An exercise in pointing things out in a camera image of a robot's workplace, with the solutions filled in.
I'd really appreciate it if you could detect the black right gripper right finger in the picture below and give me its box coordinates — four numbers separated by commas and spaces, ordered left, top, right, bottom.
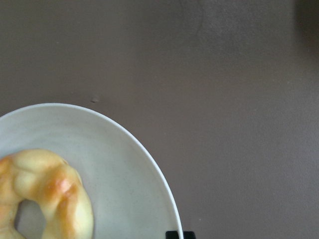
183, 231, 195, 239

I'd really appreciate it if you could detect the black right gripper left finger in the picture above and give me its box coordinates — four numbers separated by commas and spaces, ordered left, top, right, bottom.
165, 231, 178, 239

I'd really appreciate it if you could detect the white round plate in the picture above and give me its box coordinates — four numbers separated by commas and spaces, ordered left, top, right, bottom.
0, 103, 183, 239

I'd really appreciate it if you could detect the glazed twisted donut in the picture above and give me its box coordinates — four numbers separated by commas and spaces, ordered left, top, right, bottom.
0, 149, 94, 239

